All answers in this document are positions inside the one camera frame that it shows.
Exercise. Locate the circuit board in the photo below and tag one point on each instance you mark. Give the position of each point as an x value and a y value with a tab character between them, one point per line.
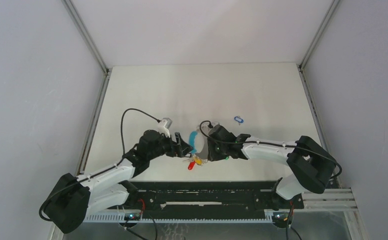
281	220
133	216

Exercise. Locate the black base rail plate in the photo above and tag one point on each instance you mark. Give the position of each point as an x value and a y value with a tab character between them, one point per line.
208	199

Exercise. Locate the aluminium frame post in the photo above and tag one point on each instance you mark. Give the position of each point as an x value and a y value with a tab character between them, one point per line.
78	21
329	14

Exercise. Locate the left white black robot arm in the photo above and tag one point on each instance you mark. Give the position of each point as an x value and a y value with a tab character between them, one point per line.
73	198

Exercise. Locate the white slotted cable duct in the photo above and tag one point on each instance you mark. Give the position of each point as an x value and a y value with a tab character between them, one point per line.
118	217

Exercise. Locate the large keyring with key tags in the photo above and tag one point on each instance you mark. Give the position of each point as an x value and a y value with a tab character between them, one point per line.
196	140

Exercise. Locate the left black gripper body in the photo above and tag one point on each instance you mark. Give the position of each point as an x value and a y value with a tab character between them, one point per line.
165	146

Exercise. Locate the left circuit board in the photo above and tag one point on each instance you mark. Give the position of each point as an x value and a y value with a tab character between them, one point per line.
133	216

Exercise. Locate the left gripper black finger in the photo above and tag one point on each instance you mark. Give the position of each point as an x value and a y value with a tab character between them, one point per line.
180	143
185	152

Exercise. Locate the blue key tag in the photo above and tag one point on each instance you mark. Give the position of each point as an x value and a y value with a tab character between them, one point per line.
238	119

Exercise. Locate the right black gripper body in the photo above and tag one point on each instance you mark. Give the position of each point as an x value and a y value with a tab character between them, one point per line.
217	152

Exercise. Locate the right circuit board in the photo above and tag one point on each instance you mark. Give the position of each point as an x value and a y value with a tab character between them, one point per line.
281	220

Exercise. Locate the right aluminium frame post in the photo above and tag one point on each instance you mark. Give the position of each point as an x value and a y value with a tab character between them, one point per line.
329	14

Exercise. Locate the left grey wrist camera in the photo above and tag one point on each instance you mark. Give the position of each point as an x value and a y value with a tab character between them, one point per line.
164	125

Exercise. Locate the left aluminium frame post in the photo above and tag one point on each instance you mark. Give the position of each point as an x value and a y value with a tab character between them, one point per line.
78	21

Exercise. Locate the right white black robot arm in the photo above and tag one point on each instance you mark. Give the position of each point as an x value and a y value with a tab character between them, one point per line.
312	167

